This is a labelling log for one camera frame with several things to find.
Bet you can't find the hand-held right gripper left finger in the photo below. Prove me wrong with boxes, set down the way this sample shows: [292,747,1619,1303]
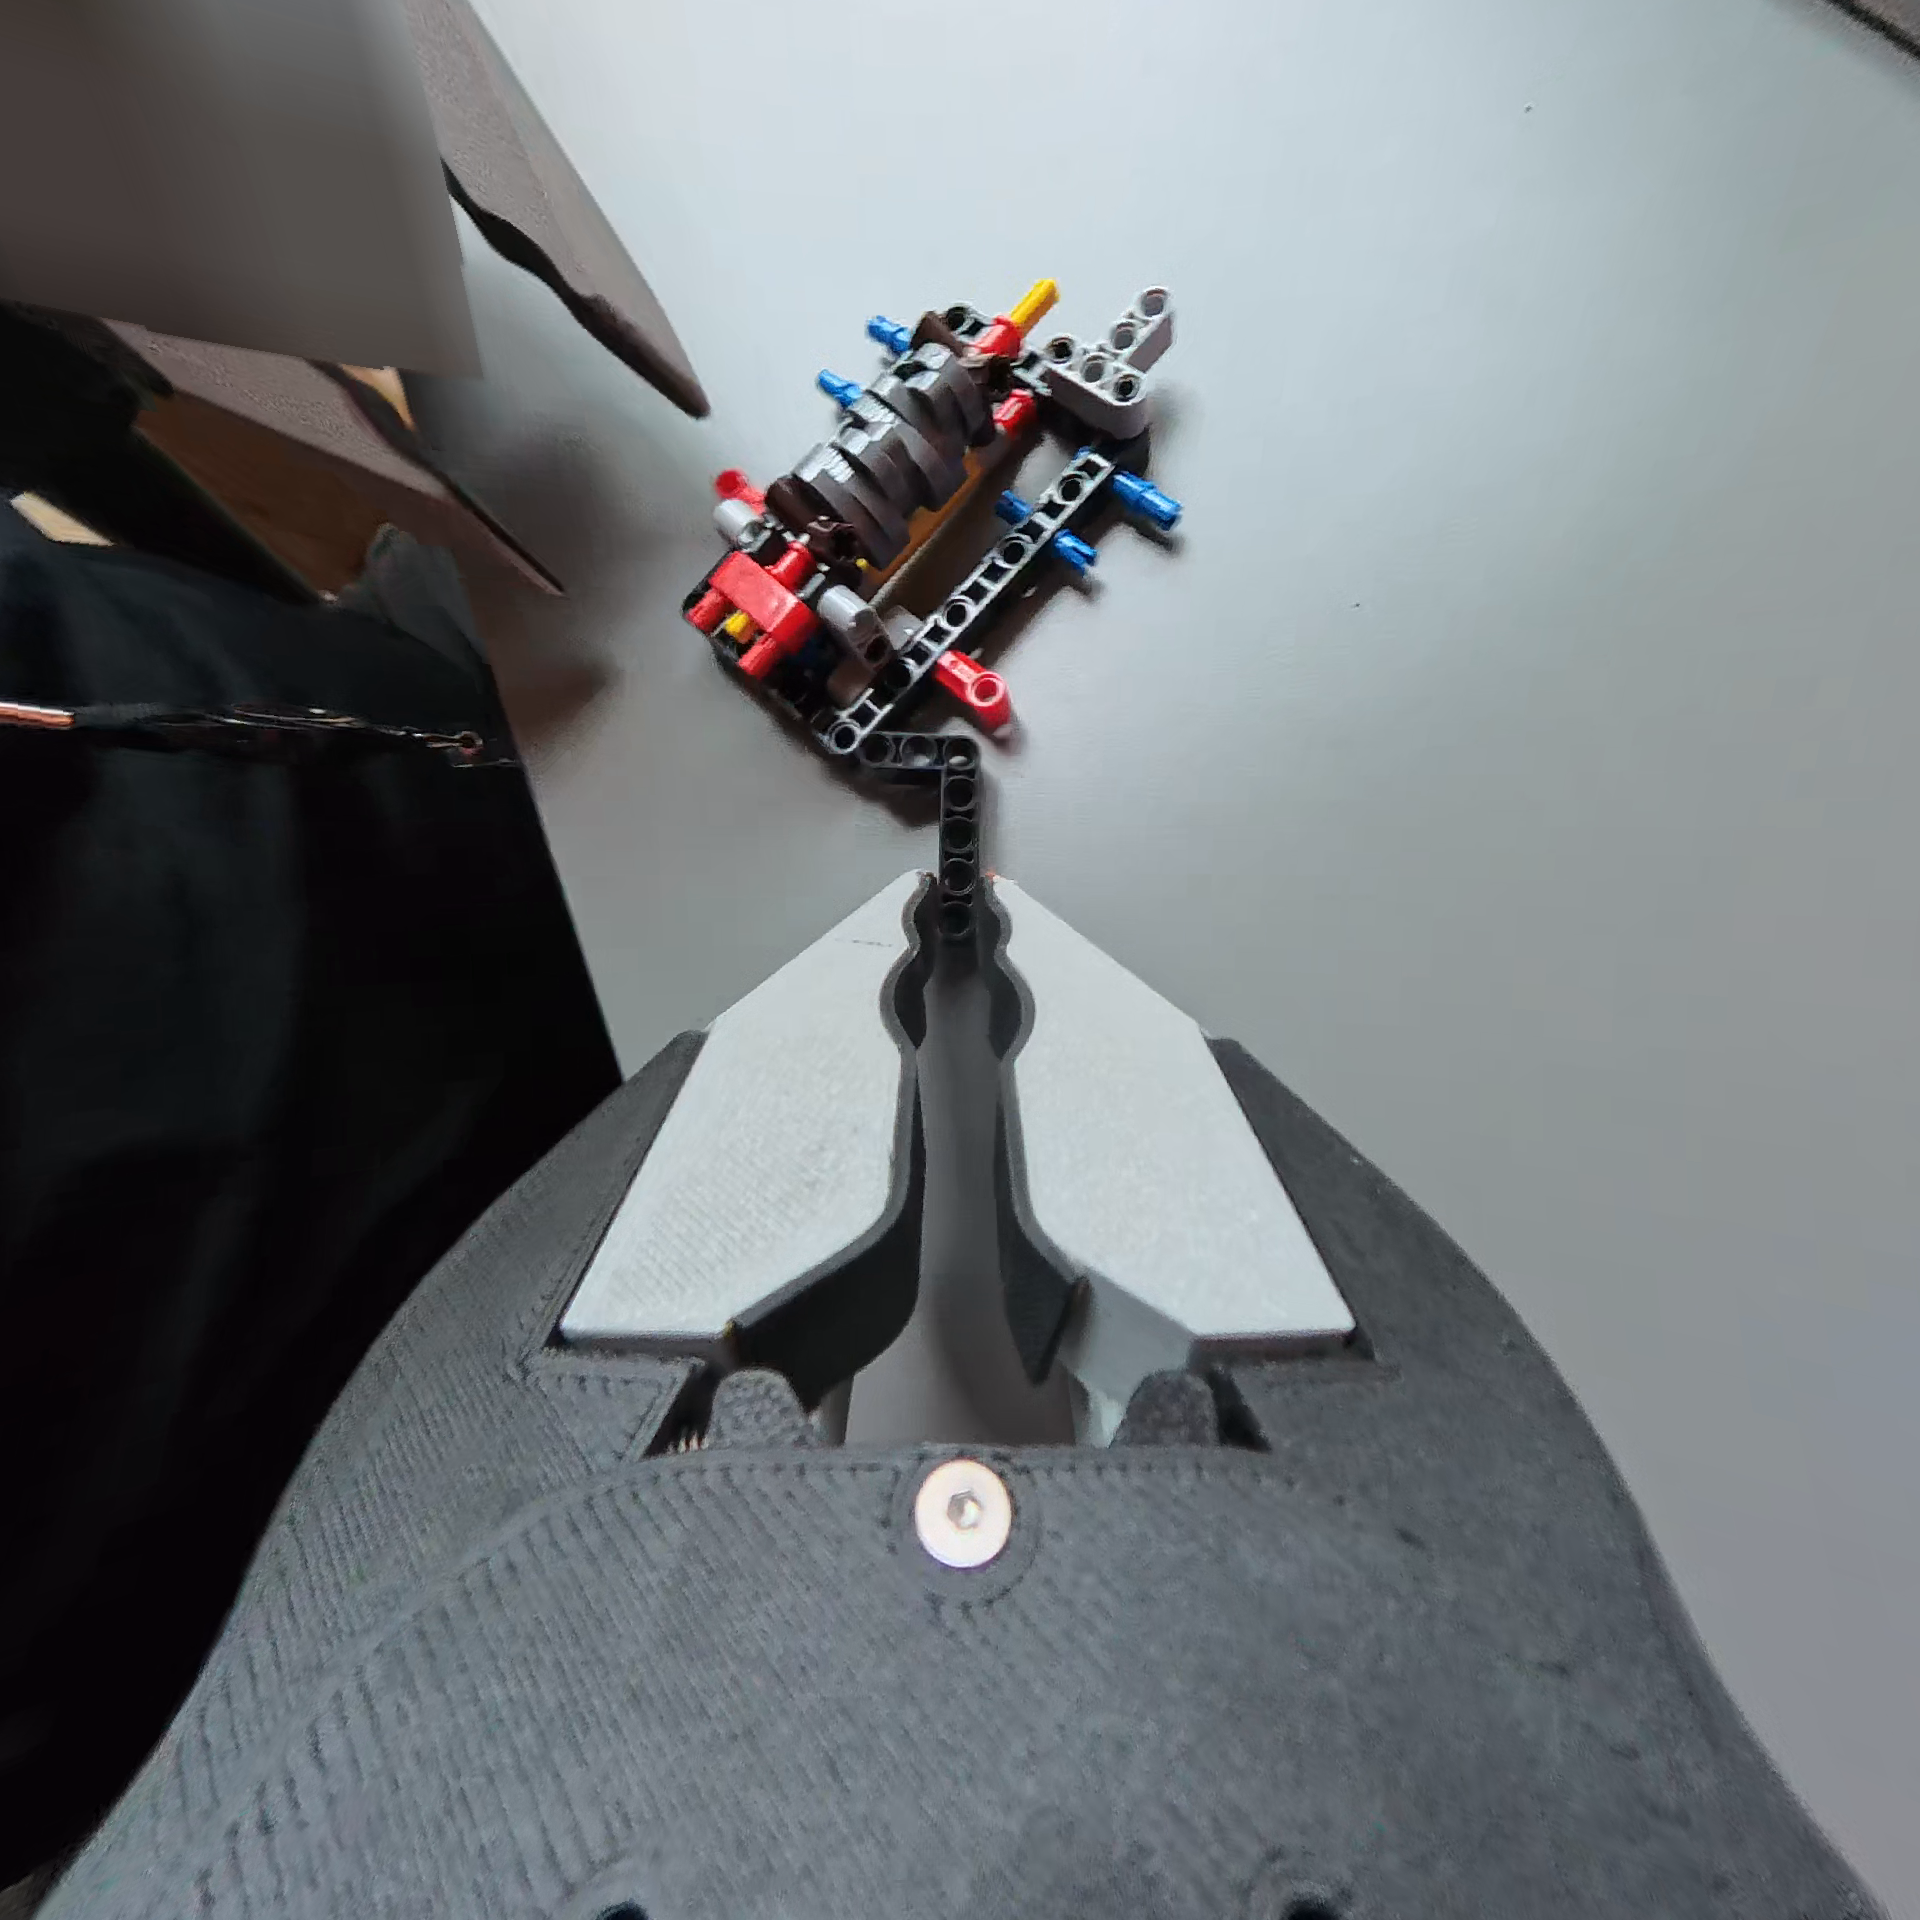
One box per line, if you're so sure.
[555,866,927,1413]

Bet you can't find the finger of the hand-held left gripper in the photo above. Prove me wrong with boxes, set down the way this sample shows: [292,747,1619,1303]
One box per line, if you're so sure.
[398,0,710,420]
[106,323,566,596]

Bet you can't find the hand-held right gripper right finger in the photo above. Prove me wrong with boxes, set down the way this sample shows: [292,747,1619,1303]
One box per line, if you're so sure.
[983,872,1361,1442]

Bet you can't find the lego engine frame assembly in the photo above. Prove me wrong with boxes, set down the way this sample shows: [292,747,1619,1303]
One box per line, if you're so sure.
[682,277,1187,751]

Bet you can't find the person's torso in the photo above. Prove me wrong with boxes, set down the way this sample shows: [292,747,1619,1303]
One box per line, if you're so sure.
[0,299,625,1847]

